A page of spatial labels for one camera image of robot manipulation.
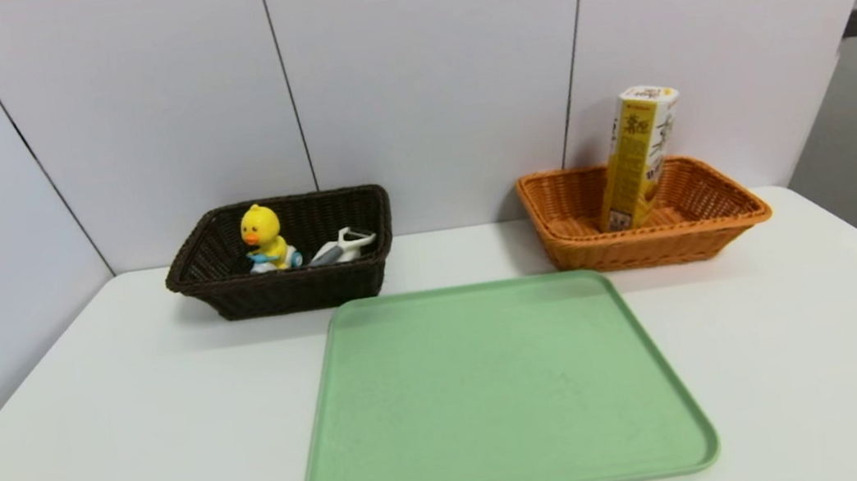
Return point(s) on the yellow duck scooter toy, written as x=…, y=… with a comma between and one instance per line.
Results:
x=264, y=233

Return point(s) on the orange wicker basket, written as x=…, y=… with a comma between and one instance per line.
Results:
x=685, y=236

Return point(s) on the green plastic tray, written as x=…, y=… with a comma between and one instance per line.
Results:
x=499, y=397

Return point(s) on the dark brown wicker basket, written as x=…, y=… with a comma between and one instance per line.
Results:
x=278, y=289

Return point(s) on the yellow white chips box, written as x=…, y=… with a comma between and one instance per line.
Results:
x=634, y=164

